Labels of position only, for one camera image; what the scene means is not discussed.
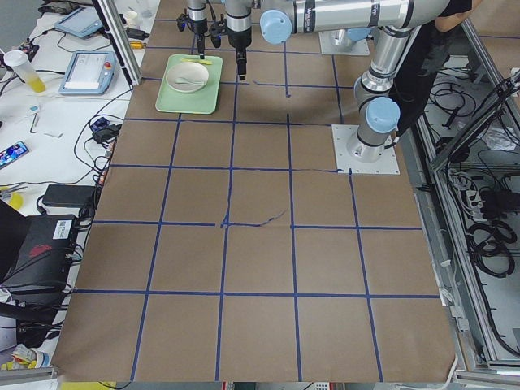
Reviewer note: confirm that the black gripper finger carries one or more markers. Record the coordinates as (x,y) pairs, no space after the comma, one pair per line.
(201,45)
(241,64)

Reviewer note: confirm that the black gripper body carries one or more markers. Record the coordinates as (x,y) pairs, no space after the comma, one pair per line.
(236,36)
(198,27)

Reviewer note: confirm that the yellow plastic fork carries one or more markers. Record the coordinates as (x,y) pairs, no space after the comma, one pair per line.
(197,60)

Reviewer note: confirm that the round white plate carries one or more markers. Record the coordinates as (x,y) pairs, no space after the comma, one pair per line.
(187,77)

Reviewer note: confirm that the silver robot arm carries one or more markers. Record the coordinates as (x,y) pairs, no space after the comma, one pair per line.
(196,9)
(343,24)

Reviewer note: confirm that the light green tray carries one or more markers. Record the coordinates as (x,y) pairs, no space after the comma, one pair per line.
(201,102)

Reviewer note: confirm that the white paper cup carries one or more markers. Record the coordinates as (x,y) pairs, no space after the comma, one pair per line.
(131,19)

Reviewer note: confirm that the blue teach pendant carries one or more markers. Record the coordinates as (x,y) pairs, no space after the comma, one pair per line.
(89,73)
(83,23)

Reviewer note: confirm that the bottle of yellow liquid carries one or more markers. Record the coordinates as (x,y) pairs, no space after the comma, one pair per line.
(18,61)

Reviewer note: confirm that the person in black clothes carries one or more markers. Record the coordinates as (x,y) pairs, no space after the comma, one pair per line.
(427,55)

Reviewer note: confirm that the black power adapter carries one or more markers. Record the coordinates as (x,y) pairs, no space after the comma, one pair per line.
(67,196)

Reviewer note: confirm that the smartphone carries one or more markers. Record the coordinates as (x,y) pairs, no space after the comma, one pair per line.
(13,153)

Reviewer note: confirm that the black computer box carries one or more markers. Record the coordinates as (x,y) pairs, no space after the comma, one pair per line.
(37,279)

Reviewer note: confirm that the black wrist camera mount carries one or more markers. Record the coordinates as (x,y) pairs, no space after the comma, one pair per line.
(182,22)
(217,30)

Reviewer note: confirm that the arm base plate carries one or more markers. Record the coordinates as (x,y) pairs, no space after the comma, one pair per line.
(350,41)
(354,157)

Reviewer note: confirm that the aluminium frame post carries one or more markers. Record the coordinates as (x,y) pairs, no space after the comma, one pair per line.
(114,28)

